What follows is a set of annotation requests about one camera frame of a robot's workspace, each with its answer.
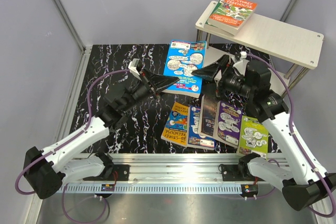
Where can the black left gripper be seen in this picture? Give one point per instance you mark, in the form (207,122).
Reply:
(161,83)

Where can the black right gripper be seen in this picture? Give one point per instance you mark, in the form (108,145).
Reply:
(210,72)

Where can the blue 26-storey treehouse book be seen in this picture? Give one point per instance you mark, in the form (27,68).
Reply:
(183,58)

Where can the green 104-storey treehouse book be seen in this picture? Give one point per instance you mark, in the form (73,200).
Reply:
(221,18)

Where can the dark tale of two cities book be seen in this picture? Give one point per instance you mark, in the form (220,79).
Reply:
(207,116)

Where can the orange 78-storey treehouse book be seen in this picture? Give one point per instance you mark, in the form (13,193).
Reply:
(241,10)

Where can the purple treehouse book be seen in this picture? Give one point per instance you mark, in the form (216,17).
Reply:
(227,124)

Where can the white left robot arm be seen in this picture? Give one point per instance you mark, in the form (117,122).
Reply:
(111,116)

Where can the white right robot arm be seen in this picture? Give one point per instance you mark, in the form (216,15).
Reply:
(308,181)

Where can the yellow 39-storey treehouse book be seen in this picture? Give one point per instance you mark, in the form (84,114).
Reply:
(175,129)

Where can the black marble pattern mat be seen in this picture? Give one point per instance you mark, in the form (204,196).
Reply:
(142,132)

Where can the dark blue treehouse book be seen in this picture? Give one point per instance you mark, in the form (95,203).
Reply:
(195,140)

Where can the lime green treehouse book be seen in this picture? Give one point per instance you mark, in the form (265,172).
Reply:
(253,138)

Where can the white two-tier shelf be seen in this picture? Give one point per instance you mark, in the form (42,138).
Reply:
(296,45)

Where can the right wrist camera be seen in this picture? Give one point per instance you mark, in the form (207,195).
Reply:
(239,61)

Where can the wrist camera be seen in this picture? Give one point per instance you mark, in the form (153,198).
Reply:
(239,61)
(135,67)

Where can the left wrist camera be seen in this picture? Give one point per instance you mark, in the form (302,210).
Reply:
(135,67)

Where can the aluminium mounting rail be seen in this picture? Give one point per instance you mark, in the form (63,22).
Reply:
(170,167)

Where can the white slotted cable duct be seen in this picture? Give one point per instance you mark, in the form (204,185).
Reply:
(99,188)

